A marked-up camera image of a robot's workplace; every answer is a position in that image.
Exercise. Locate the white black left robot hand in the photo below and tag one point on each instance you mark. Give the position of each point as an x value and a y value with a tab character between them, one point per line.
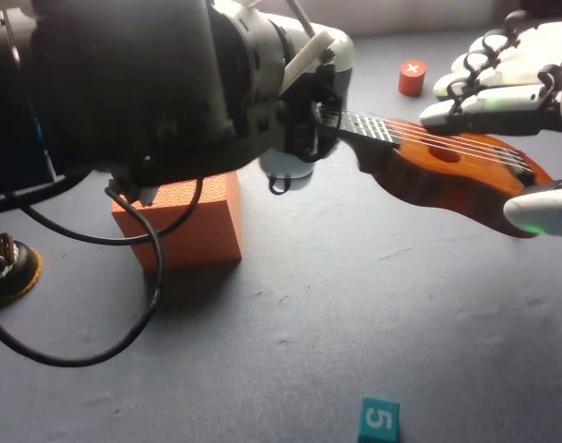
340	51

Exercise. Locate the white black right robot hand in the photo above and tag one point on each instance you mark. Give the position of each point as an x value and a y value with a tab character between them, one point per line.
506	83

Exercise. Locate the small brown wooden ukulele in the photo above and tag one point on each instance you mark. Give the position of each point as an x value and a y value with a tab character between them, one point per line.
428	180

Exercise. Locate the red cylinder block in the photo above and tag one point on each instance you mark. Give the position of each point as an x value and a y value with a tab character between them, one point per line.
410	80

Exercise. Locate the orange foam block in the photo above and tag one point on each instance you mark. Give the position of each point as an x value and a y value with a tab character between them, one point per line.
193	226

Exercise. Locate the teal number five block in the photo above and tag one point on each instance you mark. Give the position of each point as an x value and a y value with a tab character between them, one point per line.
378	420

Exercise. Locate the chocolate cake toy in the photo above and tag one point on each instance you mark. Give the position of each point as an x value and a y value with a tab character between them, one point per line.
8	272

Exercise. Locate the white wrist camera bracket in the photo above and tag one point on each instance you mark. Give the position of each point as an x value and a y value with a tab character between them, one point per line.
308	51

